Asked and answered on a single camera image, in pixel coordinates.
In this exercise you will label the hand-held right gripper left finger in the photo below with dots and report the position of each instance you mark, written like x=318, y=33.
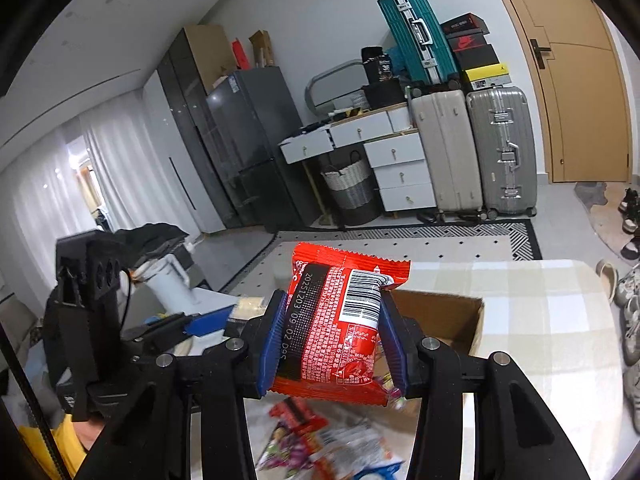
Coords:
x=272, y=345

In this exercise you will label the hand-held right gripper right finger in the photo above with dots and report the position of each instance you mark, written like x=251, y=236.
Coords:
x=392, y=355

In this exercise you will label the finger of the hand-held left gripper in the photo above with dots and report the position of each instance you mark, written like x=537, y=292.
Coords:
x=210, y=322

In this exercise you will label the red snack packet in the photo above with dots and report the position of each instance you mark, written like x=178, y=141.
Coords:
x=345, y=340

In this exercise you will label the cardboard box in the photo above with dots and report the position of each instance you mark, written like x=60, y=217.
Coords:
x=445, y=320

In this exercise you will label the pile of mixed snacks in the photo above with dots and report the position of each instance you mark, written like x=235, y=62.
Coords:
x=340, y=445

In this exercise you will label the person's left hand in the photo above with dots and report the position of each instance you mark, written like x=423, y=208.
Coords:
x=87, y=432

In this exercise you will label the white bucket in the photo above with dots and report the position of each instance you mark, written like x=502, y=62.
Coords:
x=170, y=290

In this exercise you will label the black cloth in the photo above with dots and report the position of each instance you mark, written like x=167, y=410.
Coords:
x=150, y=240

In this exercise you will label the white curtain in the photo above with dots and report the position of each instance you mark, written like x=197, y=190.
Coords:
x=40, y=200

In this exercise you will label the patterned rug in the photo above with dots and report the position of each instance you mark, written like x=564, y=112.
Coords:
x=450, y=247

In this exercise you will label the person's yellow shirt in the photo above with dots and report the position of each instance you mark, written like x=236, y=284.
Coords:
x=62, y=447

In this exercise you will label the woven laundry basket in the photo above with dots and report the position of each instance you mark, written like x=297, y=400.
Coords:
x=352, y=190

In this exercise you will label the grey refrigerator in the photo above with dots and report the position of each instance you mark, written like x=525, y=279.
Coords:
x=260, y=150

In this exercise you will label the white dresser with drawers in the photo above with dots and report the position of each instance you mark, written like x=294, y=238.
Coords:
x=400, y=170

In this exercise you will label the beige suitcase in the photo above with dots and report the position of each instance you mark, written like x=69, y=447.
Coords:
x=445, y=155

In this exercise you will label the dark glass cabinet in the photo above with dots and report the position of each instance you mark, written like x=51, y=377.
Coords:
x=190, y=110

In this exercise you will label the silver suitcase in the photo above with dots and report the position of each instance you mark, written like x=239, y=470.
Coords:
x=500, y=150

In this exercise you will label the row of shoes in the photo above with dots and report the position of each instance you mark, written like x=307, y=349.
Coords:
x=630, y=320

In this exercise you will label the grey doormat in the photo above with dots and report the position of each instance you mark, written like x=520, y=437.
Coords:
x=600, y=210

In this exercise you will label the arched mirror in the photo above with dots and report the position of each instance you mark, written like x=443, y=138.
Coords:
x=330, y=85

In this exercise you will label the flat cardboard sheet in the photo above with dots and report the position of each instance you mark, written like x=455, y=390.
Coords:
x=210, y=55

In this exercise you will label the narrow brown box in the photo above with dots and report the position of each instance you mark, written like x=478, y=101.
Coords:
x=262, y=50

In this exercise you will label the yellow shoe box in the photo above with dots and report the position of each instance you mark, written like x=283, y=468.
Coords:
x=487, y=79

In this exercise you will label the teal suitcase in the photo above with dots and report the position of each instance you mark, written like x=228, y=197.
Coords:
x=410, y=45

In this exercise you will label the wooden door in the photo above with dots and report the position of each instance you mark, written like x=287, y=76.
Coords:
x=585, y=110

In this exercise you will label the black shoe box red label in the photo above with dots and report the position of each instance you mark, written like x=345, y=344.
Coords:
x=462, y=24

